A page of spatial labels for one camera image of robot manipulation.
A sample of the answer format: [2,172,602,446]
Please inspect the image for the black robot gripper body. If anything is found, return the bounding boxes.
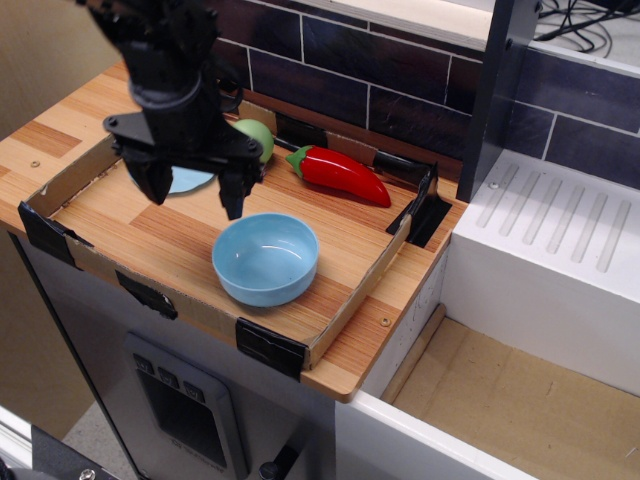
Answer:
[103,89,262,173]

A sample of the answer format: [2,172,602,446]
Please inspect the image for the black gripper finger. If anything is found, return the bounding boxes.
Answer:
[122,149,173,205]
[218,169,255,220]

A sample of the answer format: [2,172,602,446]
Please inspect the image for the light blue bowl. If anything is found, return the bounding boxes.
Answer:
[212,213,320,307]

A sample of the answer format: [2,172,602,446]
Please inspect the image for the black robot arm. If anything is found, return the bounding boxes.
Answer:
[81,1,263,220]

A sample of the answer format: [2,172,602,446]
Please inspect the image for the light blue scalloped plate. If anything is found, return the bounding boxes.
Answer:
[128,166,217,196]

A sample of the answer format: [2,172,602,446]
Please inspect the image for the green toy ball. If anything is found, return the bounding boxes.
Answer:
[233,119,274,164]

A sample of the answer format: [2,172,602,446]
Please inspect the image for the red toy chili pepper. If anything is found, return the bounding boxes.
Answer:
[285,145,391,208]

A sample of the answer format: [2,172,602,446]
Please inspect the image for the grey toy oven front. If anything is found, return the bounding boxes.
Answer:
[17,239,336,479]

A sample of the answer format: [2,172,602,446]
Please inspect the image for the black oven knob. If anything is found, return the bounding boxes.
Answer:
[258,445,299,480]

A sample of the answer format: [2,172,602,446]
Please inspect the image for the white toy sink unit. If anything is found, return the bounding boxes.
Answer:
[336,152,639,479]

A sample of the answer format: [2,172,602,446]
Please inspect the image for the cardboard tray frame with tape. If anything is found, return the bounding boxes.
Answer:
[17,74,454,384]

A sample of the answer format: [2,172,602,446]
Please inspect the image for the dark grey vertical post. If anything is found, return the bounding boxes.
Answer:
[457,0,539,202]

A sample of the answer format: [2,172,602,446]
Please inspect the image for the black cables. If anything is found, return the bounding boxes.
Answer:
[534,0,640,55]

